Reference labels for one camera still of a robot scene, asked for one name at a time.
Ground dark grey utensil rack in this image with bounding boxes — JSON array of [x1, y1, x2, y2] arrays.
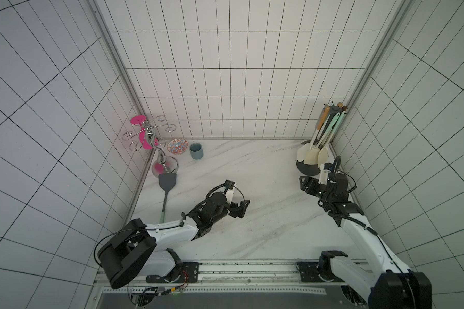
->
[[296, 102, 347, 176]]

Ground cream slotted turner green handle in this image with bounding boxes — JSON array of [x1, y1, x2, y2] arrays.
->
[[317, 111, 346, 165]]

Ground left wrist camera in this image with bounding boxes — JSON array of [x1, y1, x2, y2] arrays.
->
[[224, 180, 235, 205]]

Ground cream spatula green handle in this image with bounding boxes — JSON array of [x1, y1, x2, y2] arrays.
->
[[304, 113, 338, 165]]

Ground chrome cup tree stand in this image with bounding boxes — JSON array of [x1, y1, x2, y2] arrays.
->
[[122, 115, 179, 178]]

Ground teal ceramic cup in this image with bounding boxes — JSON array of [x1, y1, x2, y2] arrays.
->
[[189, 143, 204, 160]]

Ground patterned small bowl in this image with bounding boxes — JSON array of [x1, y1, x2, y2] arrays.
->
[[167, 139, 188, 155]]

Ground pink cup on stand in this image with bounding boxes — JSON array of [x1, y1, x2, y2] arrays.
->
[[130, 115, 159, 151]]

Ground grey spatula green handle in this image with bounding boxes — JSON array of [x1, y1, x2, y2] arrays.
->
[[159, 173, 177, 224]]

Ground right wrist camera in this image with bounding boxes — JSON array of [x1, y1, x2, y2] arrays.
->
[[318, 163, 333, 185]]

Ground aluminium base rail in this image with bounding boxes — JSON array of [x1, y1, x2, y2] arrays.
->
[[135, 259, 372, 306]]

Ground cream utensil dark wooden handle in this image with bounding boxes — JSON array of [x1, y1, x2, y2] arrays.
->
[[335, 102, 348, 113]]

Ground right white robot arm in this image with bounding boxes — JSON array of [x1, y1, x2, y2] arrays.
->
[[299, 173, 432, 308]]

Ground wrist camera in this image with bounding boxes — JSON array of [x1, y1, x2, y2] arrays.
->
[[318, 163, 333, 185], [224, 180, 235, 205]]

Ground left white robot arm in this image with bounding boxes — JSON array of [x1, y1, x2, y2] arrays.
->
[[95, 190, 250, 289]]

